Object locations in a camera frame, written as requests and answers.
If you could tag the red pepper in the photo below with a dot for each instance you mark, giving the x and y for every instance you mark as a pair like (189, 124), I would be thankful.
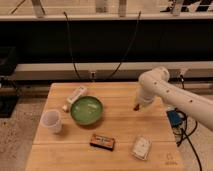
(136, 108)

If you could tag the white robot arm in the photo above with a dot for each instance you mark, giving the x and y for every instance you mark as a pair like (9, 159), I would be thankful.
(155, 83)

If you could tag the green bowl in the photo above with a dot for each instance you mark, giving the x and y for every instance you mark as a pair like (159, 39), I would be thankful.
(86, 110)

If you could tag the orange black box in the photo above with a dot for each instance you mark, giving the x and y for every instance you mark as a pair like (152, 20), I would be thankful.
(102, 142)

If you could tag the white plastic cup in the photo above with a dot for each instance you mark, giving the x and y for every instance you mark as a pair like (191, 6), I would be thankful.
(51, 120)

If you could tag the blue connector box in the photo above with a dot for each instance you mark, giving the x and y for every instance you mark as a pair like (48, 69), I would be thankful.
(174, 118)

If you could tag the black box at left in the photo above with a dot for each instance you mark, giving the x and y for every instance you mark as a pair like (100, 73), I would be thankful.
(8, 64)

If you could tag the white wall outlet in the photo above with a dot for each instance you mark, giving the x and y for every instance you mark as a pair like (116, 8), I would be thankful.
(92, 75)

